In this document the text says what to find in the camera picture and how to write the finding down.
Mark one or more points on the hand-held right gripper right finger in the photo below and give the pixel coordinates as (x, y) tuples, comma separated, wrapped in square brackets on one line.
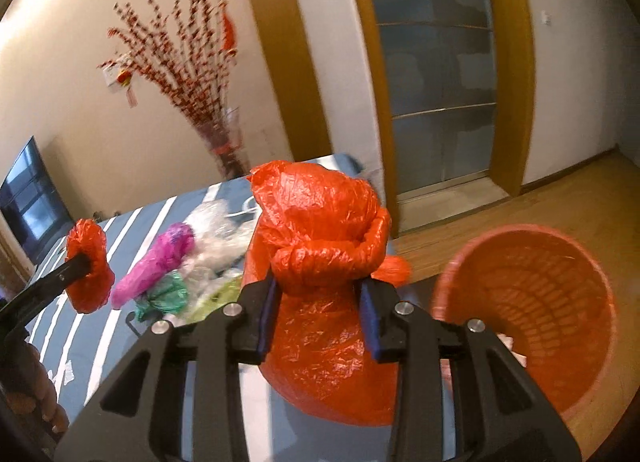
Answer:
[(372, 324)]

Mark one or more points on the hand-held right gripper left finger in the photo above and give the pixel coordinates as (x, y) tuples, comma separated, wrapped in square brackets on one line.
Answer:
[(267, 324)]

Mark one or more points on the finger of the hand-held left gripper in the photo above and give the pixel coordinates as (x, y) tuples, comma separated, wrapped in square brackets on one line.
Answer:
[(45, 289)]

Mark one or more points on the small orange plastic bag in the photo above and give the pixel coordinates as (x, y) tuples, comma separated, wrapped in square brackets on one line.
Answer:
[(92, 267)]

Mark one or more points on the clear black-spotted plastic bag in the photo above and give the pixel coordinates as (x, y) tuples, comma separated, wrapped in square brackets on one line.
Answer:
[(215, 257)]

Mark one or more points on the large orange plastic bag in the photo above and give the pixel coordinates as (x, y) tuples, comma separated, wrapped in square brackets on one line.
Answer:
[(320, 222)]

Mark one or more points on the clear bubble wrap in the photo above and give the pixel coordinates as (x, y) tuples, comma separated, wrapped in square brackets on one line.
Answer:
[(212, 219)]

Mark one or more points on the orange plastic wastebasket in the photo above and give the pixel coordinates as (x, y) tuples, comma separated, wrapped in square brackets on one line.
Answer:
[(540, 292)]

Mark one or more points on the person's left hand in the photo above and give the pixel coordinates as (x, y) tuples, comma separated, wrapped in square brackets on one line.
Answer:
[(47, 392)]

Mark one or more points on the yellow-green plastic bag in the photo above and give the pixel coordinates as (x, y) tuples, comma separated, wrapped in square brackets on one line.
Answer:
[(220, 297)]

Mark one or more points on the blue striped tablecloth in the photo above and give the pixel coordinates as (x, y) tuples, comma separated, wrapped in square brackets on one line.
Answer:
[(75, 352)]

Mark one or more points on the black flat television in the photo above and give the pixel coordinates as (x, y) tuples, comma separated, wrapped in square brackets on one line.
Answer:
[(32, 202)]

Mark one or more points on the green plastic bag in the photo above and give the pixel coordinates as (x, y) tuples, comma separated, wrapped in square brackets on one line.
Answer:
[(162, 294)]

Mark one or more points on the pink plastic bag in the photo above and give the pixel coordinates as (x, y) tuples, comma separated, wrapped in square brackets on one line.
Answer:
[(155, 257)]

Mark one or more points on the pale crumpled paper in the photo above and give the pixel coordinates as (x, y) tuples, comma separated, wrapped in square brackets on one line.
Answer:
[(510, 347)]

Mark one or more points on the glass floor vase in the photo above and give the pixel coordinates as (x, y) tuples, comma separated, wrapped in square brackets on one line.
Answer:
[(225, 147)]

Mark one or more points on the frosted glass sliding door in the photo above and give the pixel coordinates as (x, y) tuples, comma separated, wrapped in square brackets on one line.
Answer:
[(430, 92)]

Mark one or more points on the red blossom branches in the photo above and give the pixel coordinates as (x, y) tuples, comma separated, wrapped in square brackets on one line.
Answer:
[(195, 67)]

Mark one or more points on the wooden door frame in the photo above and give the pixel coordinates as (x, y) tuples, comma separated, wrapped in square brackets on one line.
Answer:
[(510, 92)]

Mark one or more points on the wooden wall trim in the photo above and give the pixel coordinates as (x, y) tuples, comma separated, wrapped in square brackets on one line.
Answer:
[(285, 42)]

